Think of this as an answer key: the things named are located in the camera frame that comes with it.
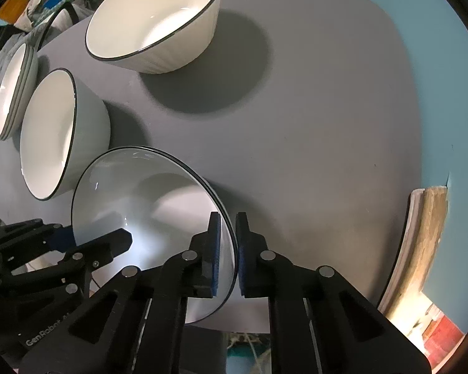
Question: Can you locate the white bowl black rim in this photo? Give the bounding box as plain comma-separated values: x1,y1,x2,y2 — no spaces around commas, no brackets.
71,146,240,325
19,69,111,202
85,0,222,74

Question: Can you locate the red box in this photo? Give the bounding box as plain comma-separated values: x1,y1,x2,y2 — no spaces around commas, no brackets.
423,312,466,363

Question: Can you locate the wooden board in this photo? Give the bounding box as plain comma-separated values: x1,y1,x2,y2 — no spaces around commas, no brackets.
378,186,450,318

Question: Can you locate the wooden wardrobe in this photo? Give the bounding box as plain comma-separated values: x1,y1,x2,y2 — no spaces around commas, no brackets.
0,0,37,22

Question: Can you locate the teal container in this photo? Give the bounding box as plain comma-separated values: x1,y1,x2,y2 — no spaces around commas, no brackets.
226,333,271,374

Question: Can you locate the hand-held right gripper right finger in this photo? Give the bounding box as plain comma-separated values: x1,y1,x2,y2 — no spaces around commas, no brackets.
235,211,431,374

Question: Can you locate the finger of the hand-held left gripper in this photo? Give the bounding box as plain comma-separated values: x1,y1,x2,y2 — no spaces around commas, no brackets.
0,220,76,258
8,228,134,295

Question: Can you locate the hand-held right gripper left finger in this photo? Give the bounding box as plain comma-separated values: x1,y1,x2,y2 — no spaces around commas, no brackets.
19,210,224,374

